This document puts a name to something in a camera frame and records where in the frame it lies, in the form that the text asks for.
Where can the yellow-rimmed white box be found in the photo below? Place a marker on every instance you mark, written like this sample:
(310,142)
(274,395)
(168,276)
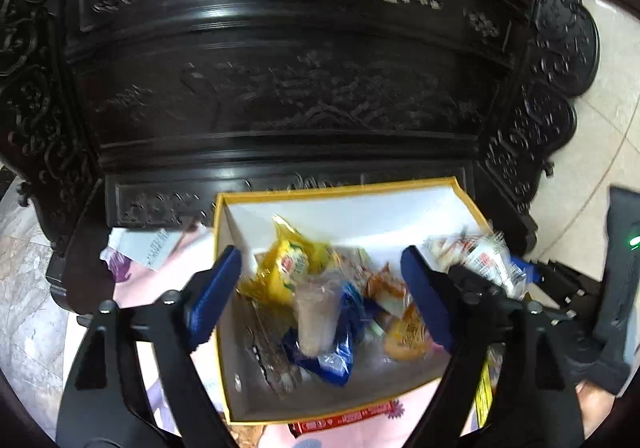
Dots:
(380,213)

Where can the carved dark wooden chair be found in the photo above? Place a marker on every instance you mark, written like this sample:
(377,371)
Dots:
(300,92)

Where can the brown snack bar packet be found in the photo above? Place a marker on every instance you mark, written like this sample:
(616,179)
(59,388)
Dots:
(270,353)

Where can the person's right hand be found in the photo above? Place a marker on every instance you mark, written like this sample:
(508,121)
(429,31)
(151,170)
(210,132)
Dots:
(595,405)

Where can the large yellow snack packet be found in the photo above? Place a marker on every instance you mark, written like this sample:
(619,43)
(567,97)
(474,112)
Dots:
(287,268)

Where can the pink printed cloth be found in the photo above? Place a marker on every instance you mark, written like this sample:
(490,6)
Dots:
(155,283)

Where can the blue snack packet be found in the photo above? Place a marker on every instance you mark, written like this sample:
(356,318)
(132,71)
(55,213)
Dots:
(347,333)

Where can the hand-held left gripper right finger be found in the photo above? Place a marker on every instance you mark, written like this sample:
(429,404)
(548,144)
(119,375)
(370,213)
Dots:
(430,303)

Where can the white and red snack packet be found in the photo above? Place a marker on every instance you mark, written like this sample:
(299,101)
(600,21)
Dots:
(480,253)

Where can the orange cake packet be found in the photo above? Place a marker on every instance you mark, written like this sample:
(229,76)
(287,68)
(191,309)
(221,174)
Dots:
(387,290)

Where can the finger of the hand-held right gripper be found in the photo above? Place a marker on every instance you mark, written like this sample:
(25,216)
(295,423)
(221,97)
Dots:
(465,278)
(531,272)

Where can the orange snack packet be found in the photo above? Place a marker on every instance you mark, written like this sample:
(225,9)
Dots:
(407,335)

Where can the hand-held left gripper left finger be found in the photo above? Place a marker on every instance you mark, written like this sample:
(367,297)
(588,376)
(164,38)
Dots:
(215,298)

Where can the white printed snack packet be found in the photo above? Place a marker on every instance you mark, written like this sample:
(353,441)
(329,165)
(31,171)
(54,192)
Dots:
(352,265)

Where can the clear pinkish snack packet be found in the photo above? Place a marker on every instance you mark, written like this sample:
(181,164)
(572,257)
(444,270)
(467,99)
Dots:
(315,318)

